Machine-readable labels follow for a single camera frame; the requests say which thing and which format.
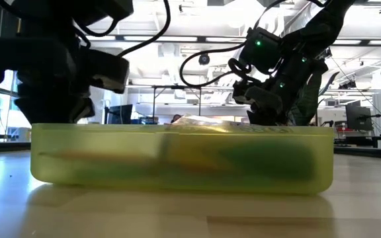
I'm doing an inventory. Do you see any yellow crayon box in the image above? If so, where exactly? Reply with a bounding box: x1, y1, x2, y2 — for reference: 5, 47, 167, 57
160, 114, 316, 182

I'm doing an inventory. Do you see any black-framed background table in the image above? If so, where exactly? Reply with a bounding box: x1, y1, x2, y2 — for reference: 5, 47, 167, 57
151, 85, 203, 125

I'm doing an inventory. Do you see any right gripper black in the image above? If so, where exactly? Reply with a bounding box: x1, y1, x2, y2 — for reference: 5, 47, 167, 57
232, 79, 289, 126

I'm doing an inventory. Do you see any yellow-green translucent pencil box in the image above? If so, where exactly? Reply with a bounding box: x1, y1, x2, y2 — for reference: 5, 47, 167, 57
30, 122, 335, 195

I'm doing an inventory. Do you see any long ceiling light bar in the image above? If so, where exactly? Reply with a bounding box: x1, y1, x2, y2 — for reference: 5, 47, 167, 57
84, 32, 381, 46

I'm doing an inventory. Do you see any black computer monitor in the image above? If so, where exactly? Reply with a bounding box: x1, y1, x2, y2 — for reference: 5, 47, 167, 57
104, 103, 134, 125

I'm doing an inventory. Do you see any black monitor on arm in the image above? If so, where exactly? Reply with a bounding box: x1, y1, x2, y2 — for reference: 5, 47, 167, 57
345, 100, 374, 132

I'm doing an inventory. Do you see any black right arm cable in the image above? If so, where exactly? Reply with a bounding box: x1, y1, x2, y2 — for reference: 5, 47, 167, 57
179, 41, 264, 90

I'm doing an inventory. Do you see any orange pencil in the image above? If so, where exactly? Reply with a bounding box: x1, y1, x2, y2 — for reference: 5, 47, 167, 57
40, 150, 155, 165

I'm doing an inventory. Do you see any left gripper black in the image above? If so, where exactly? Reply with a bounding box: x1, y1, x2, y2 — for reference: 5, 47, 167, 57
0, 36, 130, 124

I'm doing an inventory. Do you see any green plant in white pot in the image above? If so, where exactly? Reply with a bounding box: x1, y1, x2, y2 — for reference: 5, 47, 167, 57
289, 71, 341, 127

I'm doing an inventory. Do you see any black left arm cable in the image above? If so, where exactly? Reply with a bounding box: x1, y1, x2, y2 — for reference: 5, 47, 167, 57
74, 0, 172, 58

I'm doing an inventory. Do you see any black ceiling spotlight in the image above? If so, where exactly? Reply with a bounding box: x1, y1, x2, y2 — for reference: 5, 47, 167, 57
198, 52, 211, 66

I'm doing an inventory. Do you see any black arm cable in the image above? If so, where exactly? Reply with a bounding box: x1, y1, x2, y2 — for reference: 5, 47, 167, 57
179, 41, 264, 90
74, 0, 172, 58

